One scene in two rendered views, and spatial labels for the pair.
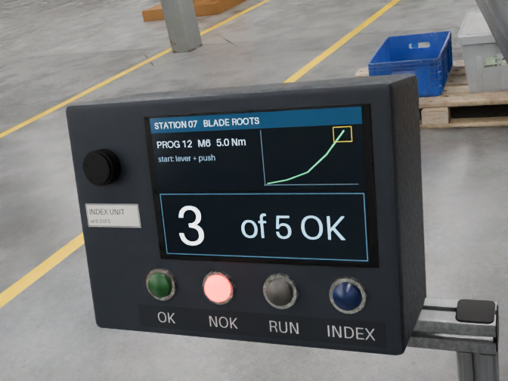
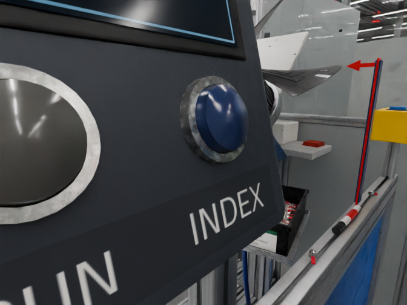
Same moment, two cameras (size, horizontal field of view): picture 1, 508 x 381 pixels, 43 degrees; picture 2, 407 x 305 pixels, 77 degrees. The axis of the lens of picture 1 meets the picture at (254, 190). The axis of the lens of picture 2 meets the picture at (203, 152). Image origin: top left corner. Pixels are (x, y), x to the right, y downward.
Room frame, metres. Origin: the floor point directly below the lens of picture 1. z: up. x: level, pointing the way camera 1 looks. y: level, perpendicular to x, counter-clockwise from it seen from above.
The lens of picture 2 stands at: (0.35, 0.03, 1.12)
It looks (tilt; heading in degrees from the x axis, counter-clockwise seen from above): 14 degrees down; 289
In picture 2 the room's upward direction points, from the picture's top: straight up
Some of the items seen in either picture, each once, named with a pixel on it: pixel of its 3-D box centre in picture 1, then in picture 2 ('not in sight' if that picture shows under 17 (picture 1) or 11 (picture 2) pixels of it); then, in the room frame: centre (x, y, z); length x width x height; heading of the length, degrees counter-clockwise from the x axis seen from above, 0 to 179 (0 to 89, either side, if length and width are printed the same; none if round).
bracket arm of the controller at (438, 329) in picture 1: (349, 317); not in sight; (0.45, -0.06, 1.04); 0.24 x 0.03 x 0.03; 64
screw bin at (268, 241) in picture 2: not in sight; (263, 211); (0.40, -0.55, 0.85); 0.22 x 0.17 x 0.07; 79
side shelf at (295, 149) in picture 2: not in sight; (286, 146); (0.37, -1.33, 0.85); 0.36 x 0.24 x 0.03; 154
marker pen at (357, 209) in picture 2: not in sight; (347, 218); (0.23, -0.53, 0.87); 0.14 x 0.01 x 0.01; 63
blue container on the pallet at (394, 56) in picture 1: (412, 64); not in sight; (3.76, -1.08, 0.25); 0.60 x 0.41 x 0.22; 154
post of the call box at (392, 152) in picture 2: not in sight; (391, 158); (0.05, -0.89, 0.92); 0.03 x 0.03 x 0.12; 64
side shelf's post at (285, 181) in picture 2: not in sight; (280, 221); (0.37, -1.33, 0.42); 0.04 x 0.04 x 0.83; 64
